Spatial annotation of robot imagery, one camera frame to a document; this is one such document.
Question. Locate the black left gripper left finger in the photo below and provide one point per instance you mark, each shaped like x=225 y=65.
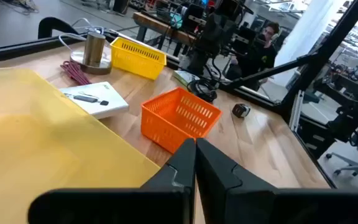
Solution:
x=154 y=202

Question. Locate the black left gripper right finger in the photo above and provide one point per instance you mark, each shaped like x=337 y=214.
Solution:
x=244 y=202

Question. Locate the black and white charger adapter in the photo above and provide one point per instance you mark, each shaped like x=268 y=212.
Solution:
x=239 y=111

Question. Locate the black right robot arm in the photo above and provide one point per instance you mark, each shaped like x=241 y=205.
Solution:
x=213 y=34

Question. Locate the orange slotted plastic basket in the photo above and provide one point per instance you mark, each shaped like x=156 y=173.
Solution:
x=166 y=132

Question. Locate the white product box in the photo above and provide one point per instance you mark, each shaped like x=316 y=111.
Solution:
x=115 y=105

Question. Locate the grey office chair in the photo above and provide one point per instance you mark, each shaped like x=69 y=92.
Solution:
x=353 y=168

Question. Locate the green and white box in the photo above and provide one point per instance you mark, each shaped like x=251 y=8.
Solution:
x=182 y=76

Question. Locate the yellow slotted plastic basket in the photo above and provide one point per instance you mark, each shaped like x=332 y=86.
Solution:
x=135 y=67

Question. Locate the person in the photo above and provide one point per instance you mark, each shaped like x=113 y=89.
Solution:
x=259 y=59

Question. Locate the wooden workbench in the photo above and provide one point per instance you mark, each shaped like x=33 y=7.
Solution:
x=154 y=25

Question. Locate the black chair back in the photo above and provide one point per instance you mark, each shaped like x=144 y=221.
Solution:
x=47 y=26

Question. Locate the black table frame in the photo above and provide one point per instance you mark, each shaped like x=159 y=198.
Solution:
x=331 y=40

